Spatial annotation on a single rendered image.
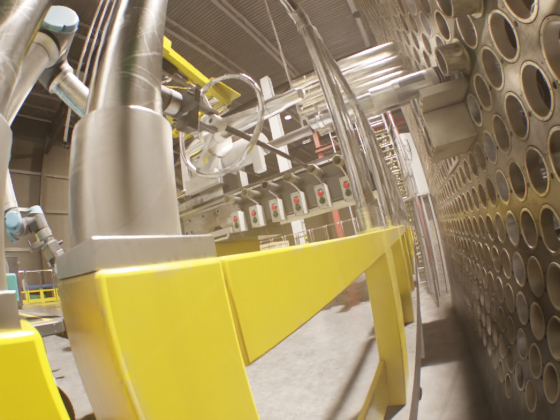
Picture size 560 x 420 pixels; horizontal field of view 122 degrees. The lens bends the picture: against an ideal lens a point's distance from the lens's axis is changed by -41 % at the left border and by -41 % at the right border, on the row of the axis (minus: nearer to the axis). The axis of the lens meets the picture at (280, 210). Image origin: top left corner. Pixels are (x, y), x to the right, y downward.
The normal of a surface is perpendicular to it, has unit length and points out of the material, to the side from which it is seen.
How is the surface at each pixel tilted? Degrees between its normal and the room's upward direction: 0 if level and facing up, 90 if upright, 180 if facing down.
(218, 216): 90
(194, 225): 90
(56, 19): 83
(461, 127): 90
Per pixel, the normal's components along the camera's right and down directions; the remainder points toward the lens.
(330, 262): 0.85, -0.26
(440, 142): -0.48, -0.05
